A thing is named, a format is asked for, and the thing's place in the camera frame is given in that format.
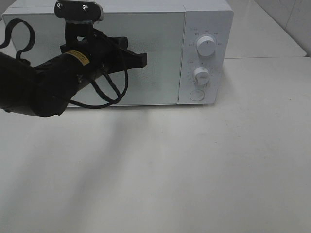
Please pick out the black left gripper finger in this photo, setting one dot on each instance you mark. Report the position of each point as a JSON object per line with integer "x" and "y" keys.
{"x": 120, "y": 42}
{"x": 130, "y": 59}

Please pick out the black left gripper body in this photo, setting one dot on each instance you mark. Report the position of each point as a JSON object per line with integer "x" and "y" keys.
{"x": 86, "y": 52}

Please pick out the white microwave door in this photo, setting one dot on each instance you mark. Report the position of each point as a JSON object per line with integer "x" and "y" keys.
{"x": 160, "y": 35}

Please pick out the white timer knob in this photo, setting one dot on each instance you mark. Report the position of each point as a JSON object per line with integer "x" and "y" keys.
{"x": 201, "y": 76}

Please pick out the round white door button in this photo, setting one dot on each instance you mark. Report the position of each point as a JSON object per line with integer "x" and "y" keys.
{"x": 197, "y": 95}

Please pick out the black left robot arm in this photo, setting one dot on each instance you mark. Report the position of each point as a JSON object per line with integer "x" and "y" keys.
{"x": 40, "y": 91}

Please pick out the white microwave oven body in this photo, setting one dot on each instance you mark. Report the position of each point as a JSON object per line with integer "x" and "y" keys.
{"x": 202, "y": 17}

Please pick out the upper white power knob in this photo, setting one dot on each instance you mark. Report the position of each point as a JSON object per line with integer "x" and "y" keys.
{"x": 206, "y": 45}

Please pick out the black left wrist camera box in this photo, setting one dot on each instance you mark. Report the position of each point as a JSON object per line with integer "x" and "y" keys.
{"x": 78, "y": 12}

